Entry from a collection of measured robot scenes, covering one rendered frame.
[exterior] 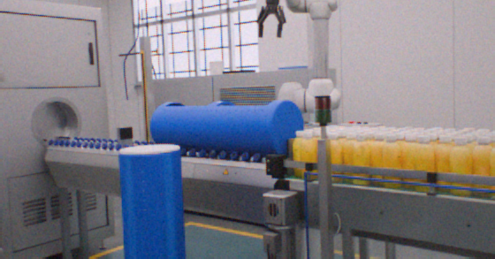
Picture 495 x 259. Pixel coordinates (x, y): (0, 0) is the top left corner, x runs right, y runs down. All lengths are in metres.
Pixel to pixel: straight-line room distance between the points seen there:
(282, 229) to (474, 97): 3.21
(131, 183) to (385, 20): 3.58
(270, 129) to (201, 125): 0.45
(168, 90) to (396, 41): 2.39
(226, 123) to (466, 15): 3.08
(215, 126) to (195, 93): 2.47
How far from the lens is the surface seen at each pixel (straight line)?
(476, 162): 1.82
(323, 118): 1.76
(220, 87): 4.66
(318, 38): 3.06
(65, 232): 3.91
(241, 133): 2.32
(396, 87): 5.11
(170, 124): 2.69
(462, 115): 4.93
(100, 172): 3.32
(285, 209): 1.97
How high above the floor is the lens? 1.30
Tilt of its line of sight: 4 degrees down
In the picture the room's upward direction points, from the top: 2 degrees counter-clockwise
